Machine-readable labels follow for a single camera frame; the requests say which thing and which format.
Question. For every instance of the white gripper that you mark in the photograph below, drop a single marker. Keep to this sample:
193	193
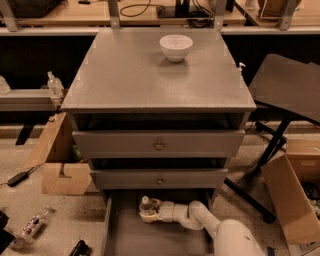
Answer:
166	212

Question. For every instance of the clear plastic water bottle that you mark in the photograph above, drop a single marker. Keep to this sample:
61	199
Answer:
147	206

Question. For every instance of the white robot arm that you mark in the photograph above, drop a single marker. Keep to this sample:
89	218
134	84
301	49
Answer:
230	237

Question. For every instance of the grey open bottom drawer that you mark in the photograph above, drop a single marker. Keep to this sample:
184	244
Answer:
128	235

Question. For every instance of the grey middle drawer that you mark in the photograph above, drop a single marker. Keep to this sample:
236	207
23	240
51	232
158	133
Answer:
124	179

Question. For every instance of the grey top drawer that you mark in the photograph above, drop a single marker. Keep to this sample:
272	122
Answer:
158	144

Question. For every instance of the grey drawer cabinet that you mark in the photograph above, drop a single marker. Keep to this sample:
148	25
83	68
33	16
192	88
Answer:
126	83

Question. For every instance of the plastic bottle on floor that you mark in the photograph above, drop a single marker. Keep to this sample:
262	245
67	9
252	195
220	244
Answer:
32	227

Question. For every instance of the clear bottle on shelf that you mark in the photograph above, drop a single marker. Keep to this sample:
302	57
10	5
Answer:
55	85

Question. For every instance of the small white pump bottle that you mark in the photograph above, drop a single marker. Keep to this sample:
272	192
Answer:
241	67

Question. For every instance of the black object on floor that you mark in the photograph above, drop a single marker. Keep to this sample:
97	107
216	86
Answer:
81	249

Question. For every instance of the cardboard box on left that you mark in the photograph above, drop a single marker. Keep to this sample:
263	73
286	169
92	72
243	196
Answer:
62	174

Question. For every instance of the cardboard box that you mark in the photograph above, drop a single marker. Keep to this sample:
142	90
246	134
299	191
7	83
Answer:
283	177
62	174

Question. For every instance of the black power adapter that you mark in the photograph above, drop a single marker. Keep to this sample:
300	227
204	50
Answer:
21	176

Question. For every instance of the cardboard box on right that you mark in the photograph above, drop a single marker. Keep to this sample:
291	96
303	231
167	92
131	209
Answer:
283	177

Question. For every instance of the black bag far left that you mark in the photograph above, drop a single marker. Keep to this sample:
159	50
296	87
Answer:
6	238

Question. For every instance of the white ceramic bowl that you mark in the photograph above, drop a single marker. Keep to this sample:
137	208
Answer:
175	47

